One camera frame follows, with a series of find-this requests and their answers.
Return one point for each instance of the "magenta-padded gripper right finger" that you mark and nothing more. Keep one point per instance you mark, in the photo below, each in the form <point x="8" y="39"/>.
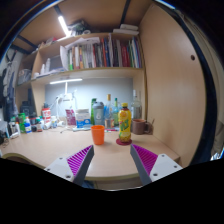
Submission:
<point x="165" y="165"/>

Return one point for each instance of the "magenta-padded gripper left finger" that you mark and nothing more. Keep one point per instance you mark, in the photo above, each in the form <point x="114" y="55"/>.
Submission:
<point x="56" y="167"/>

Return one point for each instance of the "yellow drink bottle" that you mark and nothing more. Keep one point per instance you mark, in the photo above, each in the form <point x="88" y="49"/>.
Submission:
<point x="125" y="125"/>

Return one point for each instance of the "brown mug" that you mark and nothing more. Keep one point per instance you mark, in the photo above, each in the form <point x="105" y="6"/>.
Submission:
<point x="138" y="126"/>

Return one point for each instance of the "flat round red coaster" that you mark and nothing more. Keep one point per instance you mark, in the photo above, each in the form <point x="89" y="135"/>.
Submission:
<point x="120" y="143"/>

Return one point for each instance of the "white bottle with blue label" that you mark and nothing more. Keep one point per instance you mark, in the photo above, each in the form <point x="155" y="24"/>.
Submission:
<point x="27" y="126"/>

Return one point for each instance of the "pink pouch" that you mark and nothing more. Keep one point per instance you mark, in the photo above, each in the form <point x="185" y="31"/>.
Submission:
<point x="70" y="117"/>

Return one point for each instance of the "orange plastic cup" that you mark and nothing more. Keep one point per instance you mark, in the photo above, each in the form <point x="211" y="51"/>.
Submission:
<point x="97" y="135"/>

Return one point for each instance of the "white jar with red label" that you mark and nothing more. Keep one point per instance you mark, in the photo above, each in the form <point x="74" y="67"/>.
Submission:
<point x="46" y="115"/>

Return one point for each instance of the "blue and white carton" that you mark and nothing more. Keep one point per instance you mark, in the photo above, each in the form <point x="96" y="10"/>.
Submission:
<point x="83" y="119"/>

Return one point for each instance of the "green container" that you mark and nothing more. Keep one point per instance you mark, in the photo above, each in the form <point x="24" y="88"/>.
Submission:
<point x="21" y="120"/>

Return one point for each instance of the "clear glass bottle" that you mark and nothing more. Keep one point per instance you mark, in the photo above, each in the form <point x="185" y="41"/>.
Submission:
<point x="136" y="108"/>

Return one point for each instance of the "tall green bottle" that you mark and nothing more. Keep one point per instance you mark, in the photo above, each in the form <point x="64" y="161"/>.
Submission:
<point x="92" y="110"/>

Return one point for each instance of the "clear bottle with green cap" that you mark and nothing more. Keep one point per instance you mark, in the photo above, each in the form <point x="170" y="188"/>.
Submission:
<point x="115" y="113"/>

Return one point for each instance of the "black hanging jacket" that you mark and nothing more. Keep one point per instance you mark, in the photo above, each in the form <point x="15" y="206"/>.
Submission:
<point x="8" y="103"/>

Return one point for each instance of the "white under-shelf light bar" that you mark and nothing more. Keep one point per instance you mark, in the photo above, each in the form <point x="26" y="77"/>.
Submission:
<point x="65" y="81"/>

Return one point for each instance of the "wooden shelf unit with books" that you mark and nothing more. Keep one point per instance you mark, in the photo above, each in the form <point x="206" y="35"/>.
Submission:
<point x="93" y="70"/>

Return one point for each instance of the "grey hanging garment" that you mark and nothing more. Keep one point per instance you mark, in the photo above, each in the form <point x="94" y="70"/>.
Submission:
<point x="9" y="71"/>

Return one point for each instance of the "ceiling light strip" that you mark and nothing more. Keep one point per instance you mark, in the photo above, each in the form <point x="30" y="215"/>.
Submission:
<point x="64" y="26"/>

